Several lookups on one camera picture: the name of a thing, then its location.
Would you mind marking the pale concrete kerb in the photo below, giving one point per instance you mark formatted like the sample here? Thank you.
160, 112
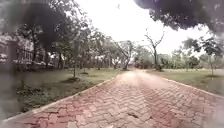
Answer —
63, 99
186, 85

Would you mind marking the row of trees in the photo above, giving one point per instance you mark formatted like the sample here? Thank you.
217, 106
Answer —
200, 50
66, 43

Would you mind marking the bare branched tree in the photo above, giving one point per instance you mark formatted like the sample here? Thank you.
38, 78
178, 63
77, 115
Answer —
154, 50

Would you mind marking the building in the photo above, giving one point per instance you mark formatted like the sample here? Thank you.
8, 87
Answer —
20, 51

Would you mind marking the grass verge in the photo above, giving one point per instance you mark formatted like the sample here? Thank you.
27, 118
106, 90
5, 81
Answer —
196, 78
50, 83

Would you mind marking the red brick path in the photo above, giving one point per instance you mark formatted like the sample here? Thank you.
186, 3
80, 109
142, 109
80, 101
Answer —
133, 96

